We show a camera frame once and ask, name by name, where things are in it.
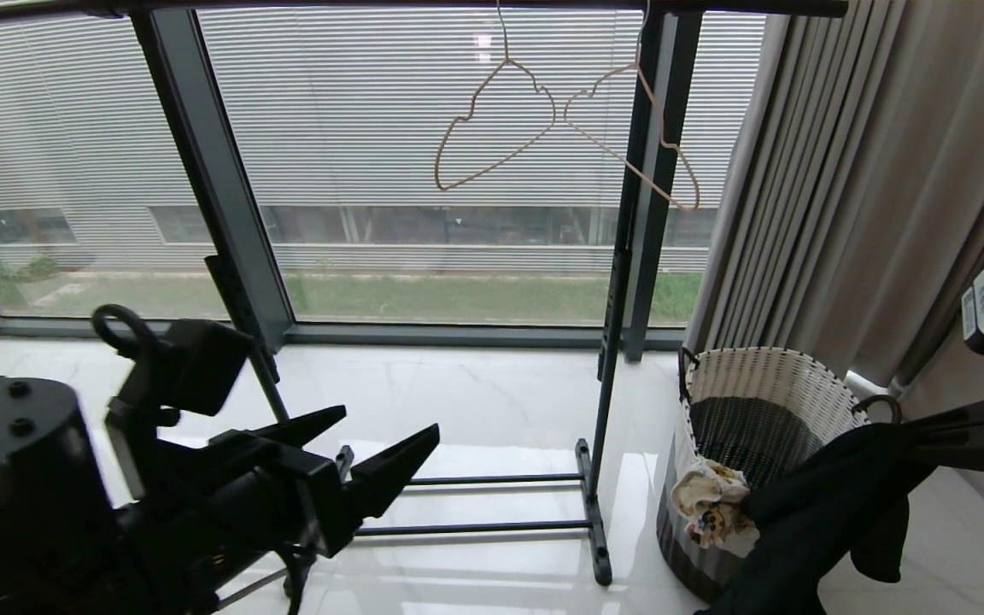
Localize black cable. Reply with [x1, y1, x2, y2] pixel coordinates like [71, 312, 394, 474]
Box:
[92, 303, 160, 358]

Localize white laundry basket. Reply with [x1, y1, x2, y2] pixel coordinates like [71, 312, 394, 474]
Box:
[656, 346, 905, 603]

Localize black clothes rack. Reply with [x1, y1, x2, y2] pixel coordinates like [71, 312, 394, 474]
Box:
[0, 0, 849, 599]

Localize beige curtain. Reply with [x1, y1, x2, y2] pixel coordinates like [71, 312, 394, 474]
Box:
[684, 0, 984, 394]

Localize black short-sleeved shirt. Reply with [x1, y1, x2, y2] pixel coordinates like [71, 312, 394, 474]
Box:
[697, 423, 941, 615]

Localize cream printed garment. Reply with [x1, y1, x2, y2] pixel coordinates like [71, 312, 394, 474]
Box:
[670, 457, 762, 549]

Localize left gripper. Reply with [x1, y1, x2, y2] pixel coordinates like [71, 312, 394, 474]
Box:
[120, 405, 442, 603]

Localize pink clothes hanger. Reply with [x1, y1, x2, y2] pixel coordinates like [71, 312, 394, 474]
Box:
[564, 17, 701, 212]
[434, 0, 558, 191]

